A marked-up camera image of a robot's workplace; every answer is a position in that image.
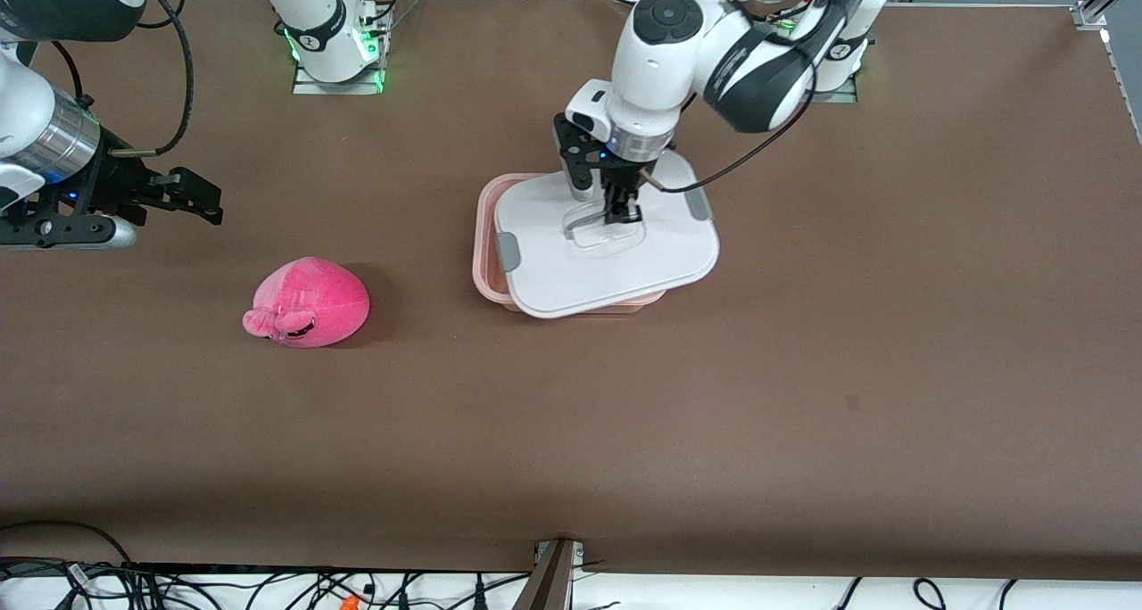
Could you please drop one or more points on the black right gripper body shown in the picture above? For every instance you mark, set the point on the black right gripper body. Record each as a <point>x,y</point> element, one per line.
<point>118,180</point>

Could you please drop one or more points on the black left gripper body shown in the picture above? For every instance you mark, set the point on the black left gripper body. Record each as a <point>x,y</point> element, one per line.
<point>622,178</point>

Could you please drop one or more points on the white box lid grey clips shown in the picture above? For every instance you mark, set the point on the white box lid grey clips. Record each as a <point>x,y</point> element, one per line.
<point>616,271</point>

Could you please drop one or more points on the pink plush toy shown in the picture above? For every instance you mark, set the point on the pink plush toy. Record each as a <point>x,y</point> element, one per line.
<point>321,298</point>

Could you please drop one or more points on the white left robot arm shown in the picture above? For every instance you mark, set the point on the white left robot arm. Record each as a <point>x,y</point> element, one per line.
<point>660,66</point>

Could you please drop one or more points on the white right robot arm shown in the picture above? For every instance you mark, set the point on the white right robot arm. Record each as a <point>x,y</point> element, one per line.
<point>317,12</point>

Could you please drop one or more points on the pink plastic box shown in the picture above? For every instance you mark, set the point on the pink plastic box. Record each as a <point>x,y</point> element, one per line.
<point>484,244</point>

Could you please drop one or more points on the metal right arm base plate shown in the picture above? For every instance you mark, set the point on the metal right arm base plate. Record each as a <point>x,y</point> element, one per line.
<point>308,86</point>

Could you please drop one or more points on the aluminium profile post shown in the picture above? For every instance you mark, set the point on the aluminium profile post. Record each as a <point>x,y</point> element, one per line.
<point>549,583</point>

